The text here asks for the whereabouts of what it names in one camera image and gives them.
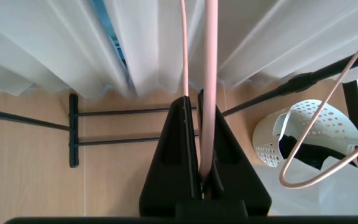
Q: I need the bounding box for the white laundry basket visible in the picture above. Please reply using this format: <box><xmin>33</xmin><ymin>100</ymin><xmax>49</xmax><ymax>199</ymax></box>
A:
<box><xmin>252</xmin><ymin>98</ymin><xmax>358</xmax><ymax>175</ymax></box>

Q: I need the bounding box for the pink clothes hanger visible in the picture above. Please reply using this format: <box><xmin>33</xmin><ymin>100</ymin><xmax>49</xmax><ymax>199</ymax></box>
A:
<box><xmin>278</xmin><ymin>24</ymin><xmax>358</xmax><ymax>190</ymax></box>
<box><xmin>180</xmin><ymin>0</ymin><xmax>219</xmax><ymax>183</ymax></box>

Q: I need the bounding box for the beige curtain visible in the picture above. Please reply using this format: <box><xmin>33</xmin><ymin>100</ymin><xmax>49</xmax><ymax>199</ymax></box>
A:
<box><xmin>0</xmin><ymin>0</ymin><xmax>130</xmax><ymax>100</ymax></box>
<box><xmin>103</xmin><ymin>0</ymin><xmax>358</xmax><ymax>98</ymax></box>

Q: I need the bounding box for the black clothes rack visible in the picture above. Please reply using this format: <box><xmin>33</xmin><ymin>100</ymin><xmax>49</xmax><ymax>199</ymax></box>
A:
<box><xmin>0</xmin><ymin>43</ymin><xmax>358</xmax><ymax>169</ymax></box>

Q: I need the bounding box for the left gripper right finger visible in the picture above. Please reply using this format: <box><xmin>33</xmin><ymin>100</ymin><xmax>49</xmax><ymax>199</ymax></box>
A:
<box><xmin>196</xmin><ymin>89</ymin><xmax>272</xmax><ymax>218</ymax></box>

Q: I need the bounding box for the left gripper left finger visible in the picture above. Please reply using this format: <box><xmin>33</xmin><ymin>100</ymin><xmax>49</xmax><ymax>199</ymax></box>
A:
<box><xmin>139</xmin><ymin>95</ymin><xmax>203</xmax><ymax>218</ymax></box>

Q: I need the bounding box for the window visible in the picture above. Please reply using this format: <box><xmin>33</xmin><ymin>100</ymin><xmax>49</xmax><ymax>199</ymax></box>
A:
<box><xmin>91</xmin><ymin>0</ymin><xmax>127</xmax><ymax>68</ymax></box>

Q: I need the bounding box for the black garment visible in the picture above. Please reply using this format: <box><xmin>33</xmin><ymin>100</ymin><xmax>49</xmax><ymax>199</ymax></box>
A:
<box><xmin>278</xmin><ymin>133</ymin><xmax>358</xmax><ymax>171</ymax></box>

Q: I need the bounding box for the white printed t-shirt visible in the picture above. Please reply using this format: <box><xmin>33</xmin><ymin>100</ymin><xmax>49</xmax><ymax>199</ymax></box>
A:
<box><xmin>253</xmin><ymin>155</ymin><xmax>358</xmax><ymax>217</ymax></box>

